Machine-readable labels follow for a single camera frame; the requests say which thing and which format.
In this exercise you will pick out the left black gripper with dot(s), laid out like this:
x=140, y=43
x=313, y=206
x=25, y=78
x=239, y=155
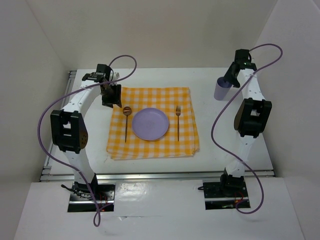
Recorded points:
x=116, y=99

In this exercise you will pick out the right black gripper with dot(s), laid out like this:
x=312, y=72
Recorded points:
x=228, y=76

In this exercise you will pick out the lilac plastic cup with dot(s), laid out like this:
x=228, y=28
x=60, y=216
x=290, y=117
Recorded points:
x=220, y=90

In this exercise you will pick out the copper spoon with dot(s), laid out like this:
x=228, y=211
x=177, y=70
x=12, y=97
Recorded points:
x=127, y=111

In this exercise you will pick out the lilac plastic plate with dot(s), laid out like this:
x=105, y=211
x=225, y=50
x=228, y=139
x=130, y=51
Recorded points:
x=150, y=124

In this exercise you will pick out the copper fork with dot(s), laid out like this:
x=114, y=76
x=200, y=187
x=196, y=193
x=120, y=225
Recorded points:
x=178, y=113

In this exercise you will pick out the yellow white checkered cloth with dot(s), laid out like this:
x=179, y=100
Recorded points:
x=165, y=99

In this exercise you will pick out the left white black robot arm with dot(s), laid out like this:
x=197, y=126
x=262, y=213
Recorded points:
x=68, y=127

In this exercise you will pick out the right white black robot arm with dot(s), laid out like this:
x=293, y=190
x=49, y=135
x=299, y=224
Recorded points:
x=252, y=116

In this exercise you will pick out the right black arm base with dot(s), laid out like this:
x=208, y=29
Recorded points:
x=225, y=193

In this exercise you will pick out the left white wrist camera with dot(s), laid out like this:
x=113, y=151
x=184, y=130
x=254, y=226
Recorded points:
x=114, y=76

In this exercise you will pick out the aluminium front rail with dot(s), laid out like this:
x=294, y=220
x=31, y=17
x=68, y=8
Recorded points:
x=138, y=176

